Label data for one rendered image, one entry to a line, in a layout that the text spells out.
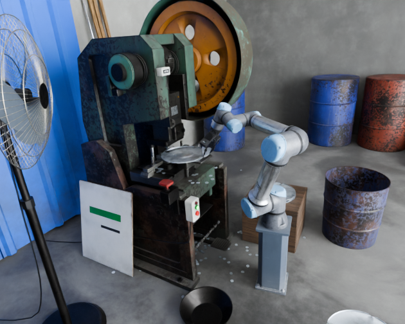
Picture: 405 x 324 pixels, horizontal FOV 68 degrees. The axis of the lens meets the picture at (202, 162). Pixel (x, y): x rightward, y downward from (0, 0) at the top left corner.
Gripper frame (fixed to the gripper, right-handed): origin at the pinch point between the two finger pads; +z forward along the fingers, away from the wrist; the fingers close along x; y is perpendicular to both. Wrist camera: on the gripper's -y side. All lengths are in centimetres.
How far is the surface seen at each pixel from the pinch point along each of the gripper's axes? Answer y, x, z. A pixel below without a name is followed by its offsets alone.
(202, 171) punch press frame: 6.7, -1.1, 15.9
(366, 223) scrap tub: 51, -110, 11
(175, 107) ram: 1.4, 29.2, -18.0
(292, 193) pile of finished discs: 49, -59, 19
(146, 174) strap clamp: -24.2, 21.6, 17.6
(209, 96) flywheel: 36.6, 23.9, -21.3
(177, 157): -5.9, 13.7, 7.3
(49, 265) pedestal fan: -86, 25, 46
